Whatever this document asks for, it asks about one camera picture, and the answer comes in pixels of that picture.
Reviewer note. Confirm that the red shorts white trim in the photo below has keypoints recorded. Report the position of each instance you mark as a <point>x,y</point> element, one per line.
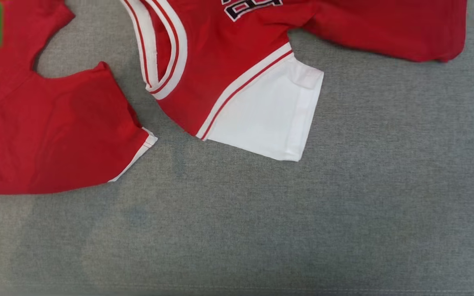
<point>56,131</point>

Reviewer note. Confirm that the red white basketball jersey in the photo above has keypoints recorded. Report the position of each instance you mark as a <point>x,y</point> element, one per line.
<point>228,70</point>

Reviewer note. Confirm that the grey fabric sofa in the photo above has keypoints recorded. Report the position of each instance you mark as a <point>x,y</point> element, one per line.
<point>282,222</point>

